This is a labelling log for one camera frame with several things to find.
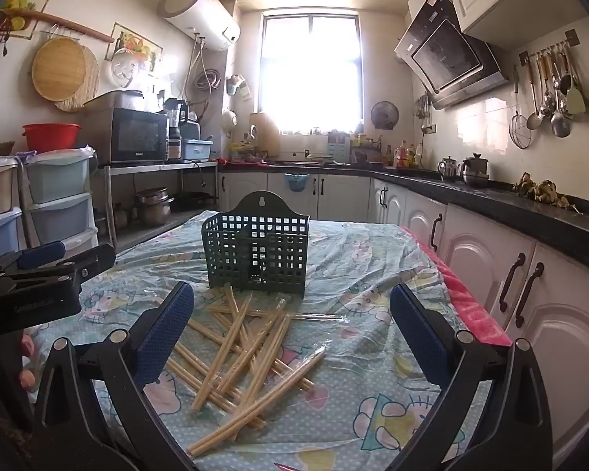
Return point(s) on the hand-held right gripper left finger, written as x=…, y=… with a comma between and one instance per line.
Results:
x=164, y=333

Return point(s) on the stacked steel pots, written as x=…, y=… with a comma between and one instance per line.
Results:
x=153, y=206

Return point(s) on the cluster of condiment bottles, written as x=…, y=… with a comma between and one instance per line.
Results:
x=407, y=157

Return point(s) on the teal knife rack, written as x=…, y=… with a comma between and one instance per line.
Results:
x=337, y=149

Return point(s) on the cartoon printed tablecloth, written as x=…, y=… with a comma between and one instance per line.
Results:
x=363, y=265

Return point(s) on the small steel ladle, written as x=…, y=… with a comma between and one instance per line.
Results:
x=535, y=120

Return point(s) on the black kitchen countertop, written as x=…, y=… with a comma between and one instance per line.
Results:
x=520, y=203

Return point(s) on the metal shelf rack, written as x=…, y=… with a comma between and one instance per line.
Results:
x=142, y=169

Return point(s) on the pile of bamboo chopsticks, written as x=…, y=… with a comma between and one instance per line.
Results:
x=235, y=353

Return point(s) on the round bamboo tray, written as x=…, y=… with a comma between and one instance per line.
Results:
x=59, y=71

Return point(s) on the steel kettle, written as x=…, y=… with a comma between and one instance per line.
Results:
x=449, y=169

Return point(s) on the long wooden pole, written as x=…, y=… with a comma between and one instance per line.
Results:
x=59, y=22

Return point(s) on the black microwave oven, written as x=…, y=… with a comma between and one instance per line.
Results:
x=132, y=135

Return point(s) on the dark steel teapot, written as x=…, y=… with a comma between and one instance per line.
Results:
x=475, y=169

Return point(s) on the black range hood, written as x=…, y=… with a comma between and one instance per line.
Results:
x=446, y=54

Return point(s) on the black plastic basket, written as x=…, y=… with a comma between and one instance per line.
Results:
x=255, y=248

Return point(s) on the person's left hand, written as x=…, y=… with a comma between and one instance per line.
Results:
x=27, y=378

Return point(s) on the black frying pan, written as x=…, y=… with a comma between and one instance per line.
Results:
x=194, y=201

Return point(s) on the red plastic basin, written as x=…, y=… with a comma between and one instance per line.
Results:
x=51, y=137

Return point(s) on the white plastic colander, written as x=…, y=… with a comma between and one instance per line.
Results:
x=127, y=68

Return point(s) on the pale green spatula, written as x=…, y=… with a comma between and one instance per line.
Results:
x=576, y=100

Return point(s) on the ginger roots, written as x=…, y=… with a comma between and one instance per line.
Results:
x=540, y=189

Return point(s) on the wall utensil rail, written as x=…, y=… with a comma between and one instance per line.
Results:
x=545, y=51

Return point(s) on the kitchen window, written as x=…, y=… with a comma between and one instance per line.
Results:
x=310, y=73

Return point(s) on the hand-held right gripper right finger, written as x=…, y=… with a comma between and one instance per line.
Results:
x=419, y=338

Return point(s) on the white blue plastic drawer unit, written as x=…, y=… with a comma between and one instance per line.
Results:
x=0, y=235

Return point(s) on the wooden cutting board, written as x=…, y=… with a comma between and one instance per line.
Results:
x=265, y=132

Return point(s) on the round woven straw tray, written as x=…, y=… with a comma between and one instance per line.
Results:
x=91, y=83

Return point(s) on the large steel ladle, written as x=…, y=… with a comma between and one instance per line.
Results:
x=560, y=125

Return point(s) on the pale green plastic drawer unit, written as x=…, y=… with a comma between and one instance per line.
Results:
x=61, y=191

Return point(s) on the white water heater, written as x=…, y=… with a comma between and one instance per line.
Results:
x=201, y=14

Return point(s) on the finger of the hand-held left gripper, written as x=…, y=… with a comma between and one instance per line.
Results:
x=41, y=254
x=93, y=259

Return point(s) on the fruit wall poster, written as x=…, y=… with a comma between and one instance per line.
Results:
x=137, y=46
x=24, y=12

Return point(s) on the blue hanging bin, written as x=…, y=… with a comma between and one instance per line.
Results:
x=297, y=184

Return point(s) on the blue plastic box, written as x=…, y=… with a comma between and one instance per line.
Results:
x=198, y=149

